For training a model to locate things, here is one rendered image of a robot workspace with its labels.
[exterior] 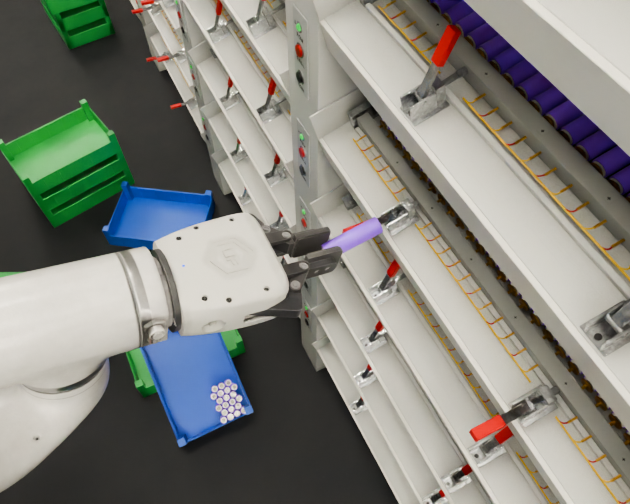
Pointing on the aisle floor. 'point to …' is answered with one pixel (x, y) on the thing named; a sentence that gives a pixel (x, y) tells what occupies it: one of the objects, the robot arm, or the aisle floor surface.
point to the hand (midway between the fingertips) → (315, 251)
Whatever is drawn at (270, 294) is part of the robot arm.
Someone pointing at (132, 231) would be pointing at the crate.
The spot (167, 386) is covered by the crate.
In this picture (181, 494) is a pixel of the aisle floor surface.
